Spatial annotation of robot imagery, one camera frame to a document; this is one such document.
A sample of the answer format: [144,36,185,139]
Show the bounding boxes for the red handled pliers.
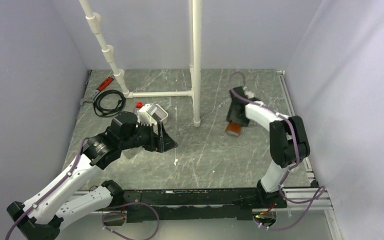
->
[79,75,114,106]

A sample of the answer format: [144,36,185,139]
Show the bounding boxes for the white plastic tray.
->
[122,103,169,157]

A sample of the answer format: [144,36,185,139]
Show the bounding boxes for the brown leather card holder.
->
[225,121,243,137]

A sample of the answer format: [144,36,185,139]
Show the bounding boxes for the white PVC pipe frame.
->
[80,0,203,127]

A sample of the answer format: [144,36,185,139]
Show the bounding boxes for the coiled black cable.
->
[92,89,127,118]

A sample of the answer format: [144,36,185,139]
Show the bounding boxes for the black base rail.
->
[90,180,287,224]

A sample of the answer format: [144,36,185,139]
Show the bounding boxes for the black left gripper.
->
[120,120,178,153]

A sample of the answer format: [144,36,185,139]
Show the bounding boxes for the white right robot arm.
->
[225,86,311,208]

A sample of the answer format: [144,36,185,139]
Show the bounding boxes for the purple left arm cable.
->
[4,137,160,240]

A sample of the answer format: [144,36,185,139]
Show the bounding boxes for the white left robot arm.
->
[5,116,178,240]

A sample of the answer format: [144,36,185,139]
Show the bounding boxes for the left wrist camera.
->
[110,101,158,133]

